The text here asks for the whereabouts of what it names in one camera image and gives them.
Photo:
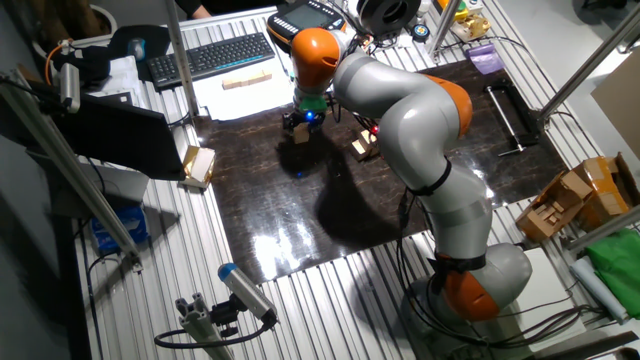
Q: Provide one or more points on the black computer keyboard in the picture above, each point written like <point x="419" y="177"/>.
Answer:
<point x="210" y="59"/>

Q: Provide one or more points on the grey computer mouse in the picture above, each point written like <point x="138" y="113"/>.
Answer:
<point x="136" y="48"/>

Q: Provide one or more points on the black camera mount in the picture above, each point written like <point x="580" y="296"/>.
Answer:
<point x="225" y="315"/>

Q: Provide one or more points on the green cloth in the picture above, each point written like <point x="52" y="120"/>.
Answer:
<point x="617" y="270"/>

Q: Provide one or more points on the white paper sheets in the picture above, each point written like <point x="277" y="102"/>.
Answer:
<point x="250" y="102"/>

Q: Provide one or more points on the orange and grey teach pendant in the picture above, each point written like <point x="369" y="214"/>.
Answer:
<point x="305" y="17"/>

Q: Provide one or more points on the clear bag gold items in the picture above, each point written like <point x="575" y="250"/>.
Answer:
<point x="472" y="27"/>

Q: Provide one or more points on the brown cardboard sheet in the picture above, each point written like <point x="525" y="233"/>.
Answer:
<point x="620" y="100"/>

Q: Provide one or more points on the aluminium frame beam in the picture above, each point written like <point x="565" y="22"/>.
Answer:
<point x="100" y="212"/>
<point x="605" y="229"/>

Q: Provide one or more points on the yellow emergency stop box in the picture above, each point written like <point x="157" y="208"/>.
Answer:
<point x="462" y="11"/>

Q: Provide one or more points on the white paper stack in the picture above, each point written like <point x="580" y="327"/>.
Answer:
<point x="120" y="75"/>

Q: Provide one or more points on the silver camera blue end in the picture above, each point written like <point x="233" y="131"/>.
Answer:
<point x="245" y="290"/>

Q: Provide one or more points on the black round reel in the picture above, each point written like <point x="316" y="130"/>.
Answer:
<point x="375" y="17"/>

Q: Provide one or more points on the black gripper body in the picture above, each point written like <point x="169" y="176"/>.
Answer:
<point x="304" y="117"/>

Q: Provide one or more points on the purple plastic bag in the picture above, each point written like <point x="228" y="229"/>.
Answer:
<point x="485" y="59"/>

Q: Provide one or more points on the brown cardboard box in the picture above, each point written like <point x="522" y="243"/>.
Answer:
<point x="629" y="180"/>

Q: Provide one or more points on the dark metal bar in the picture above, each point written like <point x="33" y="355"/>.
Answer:
<point x="590" y="347"/>

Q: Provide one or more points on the orange cardboard box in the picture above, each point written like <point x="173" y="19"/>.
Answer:
<point x="602" y="190"/>

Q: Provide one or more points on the dark marble pattern mat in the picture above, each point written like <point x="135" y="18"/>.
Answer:
<point x="275" y="210"/>

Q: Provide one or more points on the grey flat monitor base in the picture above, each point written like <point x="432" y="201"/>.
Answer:
<point x="120" y="187"/>

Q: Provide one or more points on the small gold and white box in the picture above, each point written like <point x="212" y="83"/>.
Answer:
<point x="200" y="167"/>

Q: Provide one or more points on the blue tissue pack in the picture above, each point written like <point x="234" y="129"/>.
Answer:
<point x="120" y="230"/>

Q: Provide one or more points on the short aluminium profile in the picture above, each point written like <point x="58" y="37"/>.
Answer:
<point x="200" y="330"/>

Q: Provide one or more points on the white paper roll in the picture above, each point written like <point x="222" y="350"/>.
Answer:
<point x="597" y="290"/>

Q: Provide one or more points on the open cardboard box wooden pieces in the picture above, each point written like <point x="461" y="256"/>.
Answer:
<point x="537" y="225"/>

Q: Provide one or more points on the black cloth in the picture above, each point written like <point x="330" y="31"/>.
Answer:
<point x="90" y="62"/>

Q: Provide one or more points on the silver depth camera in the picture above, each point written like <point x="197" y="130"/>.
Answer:
<point x="70" y="87"/>

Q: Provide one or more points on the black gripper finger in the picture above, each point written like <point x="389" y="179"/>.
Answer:
<point x="318" y="127"/>
<point x="289" y="126"/>

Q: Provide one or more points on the aluminium frame post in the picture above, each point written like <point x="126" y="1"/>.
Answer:
<point x="590" y="62"/>
<point x="181" y="55"/>
<point x="445" y="22"/>

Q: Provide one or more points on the white round bin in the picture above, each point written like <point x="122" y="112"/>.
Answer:
<point x="75" y="20"/>

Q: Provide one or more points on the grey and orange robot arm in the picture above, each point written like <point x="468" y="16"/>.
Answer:
<point x="415" y="115"/>

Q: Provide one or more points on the small round black disc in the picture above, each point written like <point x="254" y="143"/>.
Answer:
<point x="420" y="32"/>

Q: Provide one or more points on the person forearm black sleeve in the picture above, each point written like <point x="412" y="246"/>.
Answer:
<point x="201" y="13"/>

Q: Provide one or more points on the black mouse pad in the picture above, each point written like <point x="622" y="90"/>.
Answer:
<point x="157" y="42"/>

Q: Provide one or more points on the black flat monitor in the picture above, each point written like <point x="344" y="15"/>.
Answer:
<point x="120" y="135"/>

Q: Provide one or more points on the white board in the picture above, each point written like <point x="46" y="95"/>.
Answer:
<point x="555" y="300"/>

